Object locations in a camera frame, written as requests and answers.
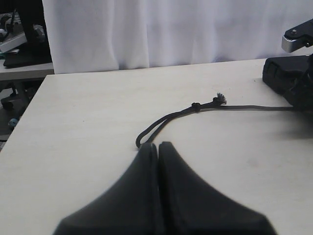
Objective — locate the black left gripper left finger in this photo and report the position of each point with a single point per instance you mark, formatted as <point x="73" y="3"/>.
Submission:
<point x="130" y="207"/>

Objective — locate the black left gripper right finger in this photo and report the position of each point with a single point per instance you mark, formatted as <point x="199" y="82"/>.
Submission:
<point x="192" y="207"/>

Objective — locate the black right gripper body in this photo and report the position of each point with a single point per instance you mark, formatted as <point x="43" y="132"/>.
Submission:
<point x="300" y="96"/>

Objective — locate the black plastic case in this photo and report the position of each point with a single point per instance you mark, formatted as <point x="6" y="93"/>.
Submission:
<point x="280" y="73"/>

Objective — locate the office chair base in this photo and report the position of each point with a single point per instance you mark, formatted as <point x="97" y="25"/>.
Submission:
<point x="18" y="92"/>

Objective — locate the white backdrop curtain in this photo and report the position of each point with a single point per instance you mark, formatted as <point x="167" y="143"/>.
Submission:
<point x="105" y="35"/>

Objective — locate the cluttered side desk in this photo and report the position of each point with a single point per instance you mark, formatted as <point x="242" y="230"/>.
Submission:
<point x="34" y="59"/>

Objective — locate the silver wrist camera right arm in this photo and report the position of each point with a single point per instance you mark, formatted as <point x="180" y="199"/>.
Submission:
<point x="298" y="37"/>

